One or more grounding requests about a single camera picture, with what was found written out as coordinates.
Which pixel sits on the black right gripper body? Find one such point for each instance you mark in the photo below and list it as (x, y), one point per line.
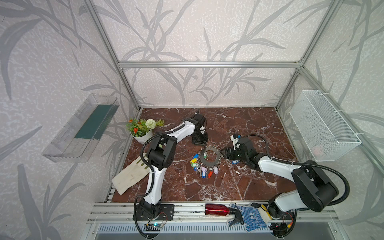
(234, 153)

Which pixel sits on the aluminium frame crossbar back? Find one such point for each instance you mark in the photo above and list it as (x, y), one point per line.
(207, 64)

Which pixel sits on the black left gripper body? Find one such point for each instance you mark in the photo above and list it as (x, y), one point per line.
(199, 139)

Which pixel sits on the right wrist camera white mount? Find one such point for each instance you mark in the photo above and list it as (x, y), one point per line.
(235, 139)

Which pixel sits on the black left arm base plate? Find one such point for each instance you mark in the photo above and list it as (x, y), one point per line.
(148, 212)

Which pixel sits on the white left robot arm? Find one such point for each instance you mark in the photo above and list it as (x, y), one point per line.
(158, 153)

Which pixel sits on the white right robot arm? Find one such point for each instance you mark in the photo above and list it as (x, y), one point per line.
(317, 186)

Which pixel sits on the clear plastic wall shelf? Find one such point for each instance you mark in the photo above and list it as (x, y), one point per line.
(80, 136)

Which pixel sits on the white wire mesh basket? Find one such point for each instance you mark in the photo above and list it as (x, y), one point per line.
(326, 133)

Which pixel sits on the aluminium frame post right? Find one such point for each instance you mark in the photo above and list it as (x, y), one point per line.
(326, 21)

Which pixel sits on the potted artificial flower plant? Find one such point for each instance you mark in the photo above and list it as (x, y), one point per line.
(142, 130)

